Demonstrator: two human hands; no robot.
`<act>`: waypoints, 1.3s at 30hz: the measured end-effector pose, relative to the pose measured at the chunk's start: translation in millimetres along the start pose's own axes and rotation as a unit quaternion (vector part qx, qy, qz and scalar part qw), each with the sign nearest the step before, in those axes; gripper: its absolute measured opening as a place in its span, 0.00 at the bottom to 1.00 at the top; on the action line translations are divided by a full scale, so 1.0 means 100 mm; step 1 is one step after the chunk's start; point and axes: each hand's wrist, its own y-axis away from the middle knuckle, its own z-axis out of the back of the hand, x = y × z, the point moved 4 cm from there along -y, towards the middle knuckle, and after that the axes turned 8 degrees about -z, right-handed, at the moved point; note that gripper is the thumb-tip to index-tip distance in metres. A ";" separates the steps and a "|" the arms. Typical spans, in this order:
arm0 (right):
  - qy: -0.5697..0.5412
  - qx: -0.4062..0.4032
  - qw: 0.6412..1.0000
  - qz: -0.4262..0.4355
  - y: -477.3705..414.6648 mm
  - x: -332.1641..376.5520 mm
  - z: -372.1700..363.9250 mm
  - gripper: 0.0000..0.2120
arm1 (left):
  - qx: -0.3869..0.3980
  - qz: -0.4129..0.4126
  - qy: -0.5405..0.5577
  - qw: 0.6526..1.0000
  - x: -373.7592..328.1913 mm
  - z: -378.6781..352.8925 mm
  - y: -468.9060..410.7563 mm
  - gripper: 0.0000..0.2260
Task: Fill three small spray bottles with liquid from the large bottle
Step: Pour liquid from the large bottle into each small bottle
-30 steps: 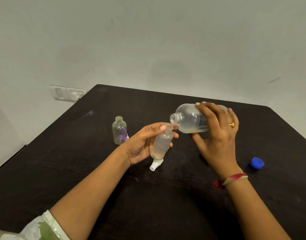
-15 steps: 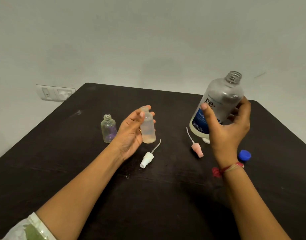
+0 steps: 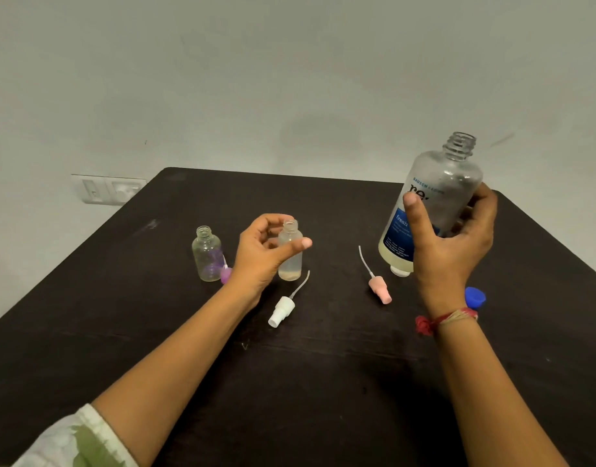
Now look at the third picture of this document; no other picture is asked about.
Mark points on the purple spray cap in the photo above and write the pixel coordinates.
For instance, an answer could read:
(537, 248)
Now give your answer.
(226, 276)

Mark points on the small round bottle purple print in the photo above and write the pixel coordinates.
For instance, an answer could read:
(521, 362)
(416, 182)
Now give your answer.
(207, 260)

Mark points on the white wall socket panel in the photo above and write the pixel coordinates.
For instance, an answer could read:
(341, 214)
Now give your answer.
(91, 189)

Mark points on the white spray cap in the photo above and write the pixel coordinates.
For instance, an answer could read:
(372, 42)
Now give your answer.
(281, 311)

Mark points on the red thread wristband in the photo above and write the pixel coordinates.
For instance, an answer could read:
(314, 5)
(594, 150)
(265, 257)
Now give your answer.
(424, 325)

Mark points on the pink spray cap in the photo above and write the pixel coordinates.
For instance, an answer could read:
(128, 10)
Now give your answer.
(380, 289)

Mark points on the green floral left sleeve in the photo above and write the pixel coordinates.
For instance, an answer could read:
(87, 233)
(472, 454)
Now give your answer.
(74, 442)

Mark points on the person's left hand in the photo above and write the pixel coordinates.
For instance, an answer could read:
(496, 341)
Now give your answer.
(254, 267)

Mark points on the person's right hand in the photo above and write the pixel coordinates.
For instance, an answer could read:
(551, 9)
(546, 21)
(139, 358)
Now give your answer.
(448, 267)

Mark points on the person's right forearm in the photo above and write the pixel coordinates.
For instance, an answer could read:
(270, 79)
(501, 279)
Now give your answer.
(492, 398)

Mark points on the large clear bottle blue label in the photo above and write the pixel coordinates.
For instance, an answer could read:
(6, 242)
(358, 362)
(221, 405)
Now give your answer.
(446, 189)

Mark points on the person's left forearm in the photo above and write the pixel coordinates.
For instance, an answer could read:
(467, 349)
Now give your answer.
(166, 369)

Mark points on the white plug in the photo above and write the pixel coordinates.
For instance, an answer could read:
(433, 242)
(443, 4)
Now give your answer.
(126, 192)

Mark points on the blue screw cap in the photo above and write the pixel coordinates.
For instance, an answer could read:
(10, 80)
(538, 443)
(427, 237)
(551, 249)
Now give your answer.
(476, 297)

